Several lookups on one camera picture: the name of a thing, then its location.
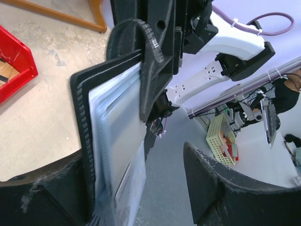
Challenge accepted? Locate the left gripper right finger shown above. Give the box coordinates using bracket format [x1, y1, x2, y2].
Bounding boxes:
[183, 142, 301, 226]

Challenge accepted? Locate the red plastic bin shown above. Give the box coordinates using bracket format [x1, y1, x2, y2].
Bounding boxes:
[0, 27, 38, 103]

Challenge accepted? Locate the wooden tiered rack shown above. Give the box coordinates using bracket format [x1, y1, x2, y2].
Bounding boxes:
[0, 0, 107, 33]

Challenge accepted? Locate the cream perforated basket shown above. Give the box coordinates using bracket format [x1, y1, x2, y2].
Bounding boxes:
[206, 114, 239, 166]

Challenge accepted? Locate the black card holder wallet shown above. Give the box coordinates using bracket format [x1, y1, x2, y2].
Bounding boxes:
[70, 51, 147, 226]

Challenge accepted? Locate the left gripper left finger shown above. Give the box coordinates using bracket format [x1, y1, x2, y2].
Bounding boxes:
[0, 151, 92, 226]

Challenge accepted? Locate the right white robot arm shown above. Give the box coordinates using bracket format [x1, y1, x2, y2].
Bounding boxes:
[106, 0, 275, 122]

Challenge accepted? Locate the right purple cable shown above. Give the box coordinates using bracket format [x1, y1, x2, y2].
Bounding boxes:
[211, 4, 295, 36]

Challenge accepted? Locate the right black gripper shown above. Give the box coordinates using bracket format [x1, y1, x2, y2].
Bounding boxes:
[106, 0, 212, 122]

